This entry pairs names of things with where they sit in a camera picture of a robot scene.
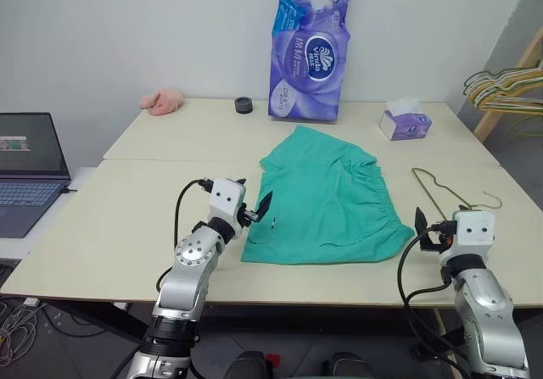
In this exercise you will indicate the grey laptop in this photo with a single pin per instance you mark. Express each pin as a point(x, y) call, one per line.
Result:
point(25, 175)

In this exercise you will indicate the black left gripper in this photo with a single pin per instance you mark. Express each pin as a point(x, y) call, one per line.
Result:
point(250, 216)

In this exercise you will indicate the wooden rack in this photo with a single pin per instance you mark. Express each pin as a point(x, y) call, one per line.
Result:
point(492, 118)

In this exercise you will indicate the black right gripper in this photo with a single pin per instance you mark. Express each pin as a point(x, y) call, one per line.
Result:
point(437, 243)

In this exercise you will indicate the dark rounded shape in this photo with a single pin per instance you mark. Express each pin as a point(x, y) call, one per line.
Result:
point(348, 366)
point(248, 366)

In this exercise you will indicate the green shorts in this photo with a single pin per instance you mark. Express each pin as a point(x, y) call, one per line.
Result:
point(322, 201)

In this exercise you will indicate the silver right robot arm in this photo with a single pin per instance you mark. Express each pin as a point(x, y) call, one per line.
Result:
point(488, 311)

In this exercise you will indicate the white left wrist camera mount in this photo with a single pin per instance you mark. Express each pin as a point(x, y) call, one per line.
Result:
point(227, 198)

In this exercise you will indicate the purple toilet paper pack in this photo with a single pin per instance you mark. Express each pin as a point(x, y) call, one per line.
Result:
point(307, 57)

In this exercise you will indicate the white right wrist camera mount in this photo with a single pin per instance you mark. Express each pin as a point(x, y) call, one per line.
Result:
point(473, 232)

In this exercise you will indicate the purple tissue box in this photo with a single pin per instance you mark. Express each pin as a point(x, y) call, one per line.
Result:
point(407, 122)

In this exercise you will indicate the pink cloth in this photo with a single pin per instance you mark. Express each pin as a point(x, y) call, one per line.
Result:
point(163, 102)

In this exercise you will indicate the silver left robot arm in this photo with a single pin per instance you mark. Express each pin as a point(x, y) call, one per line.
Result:
point(191, 264)

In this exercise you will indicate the black round cap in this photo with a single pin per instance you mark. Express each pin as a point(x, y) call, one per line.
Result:
point(243, 105)

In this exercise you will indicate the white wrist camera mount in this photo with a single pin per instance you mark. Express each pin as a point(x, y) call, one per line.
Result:
point(473, 232)
point(227, 198)

